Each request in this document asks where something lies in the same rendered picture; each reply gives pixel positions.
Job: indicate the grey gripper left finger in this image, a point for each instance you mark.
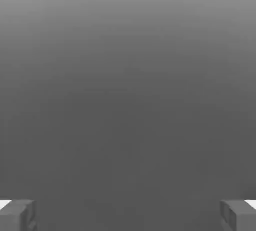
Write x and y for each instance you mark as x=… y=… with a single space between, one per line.
x=17 y=215

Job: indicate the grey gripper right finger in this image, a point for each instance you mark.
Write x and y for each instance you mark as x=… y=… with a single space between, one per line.
x=239 y=215

